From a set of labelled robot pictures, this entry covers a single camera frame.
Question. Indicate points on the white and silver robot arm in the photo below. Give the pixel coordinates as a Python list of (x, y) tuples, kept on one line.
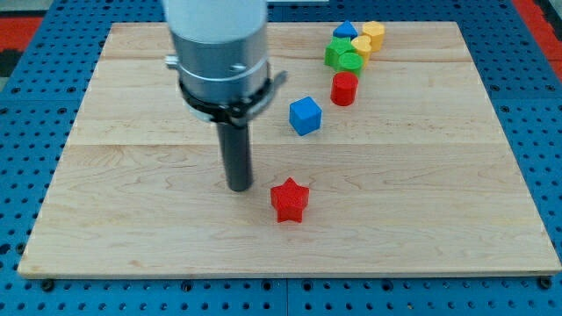
[(221, 57)]

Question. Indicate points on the blue cube block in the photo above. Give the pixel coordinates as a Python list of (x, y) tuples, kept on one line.
[(305, 116)]

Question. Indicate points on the red star block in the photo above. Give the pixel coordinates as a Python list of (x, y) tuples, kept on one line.
[(289, 200)]

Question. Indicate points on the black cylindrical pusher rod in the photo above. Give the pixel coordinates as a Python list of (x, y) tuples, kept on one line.
[(236, 156)]

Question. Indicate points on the red cylinder block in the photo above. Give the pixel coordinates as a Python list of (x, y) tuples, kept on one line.
[(344, 88)]

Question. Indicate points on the green cylinder block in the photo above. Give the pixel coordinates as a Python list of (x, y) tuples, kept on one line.
[(350, 62)]

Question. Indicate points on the green star block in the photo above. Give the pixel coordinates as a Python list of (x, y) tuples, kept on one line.
[(335, 49)]

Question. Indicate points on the wooden board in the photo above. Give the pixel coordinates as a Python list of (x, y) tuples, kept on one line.
[(415, 179)]

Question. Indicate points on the yellow heart block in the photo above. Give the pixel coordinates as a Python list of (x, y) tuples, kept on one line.
[(362, 45)]

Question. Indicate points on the blue triangle block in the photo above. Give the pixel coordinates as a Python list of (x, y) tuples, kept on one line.
[(345, 30)]

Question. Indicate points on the yellow hexagon block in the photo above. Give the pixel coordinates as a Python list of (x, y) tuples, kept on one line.
[(376, 32)]

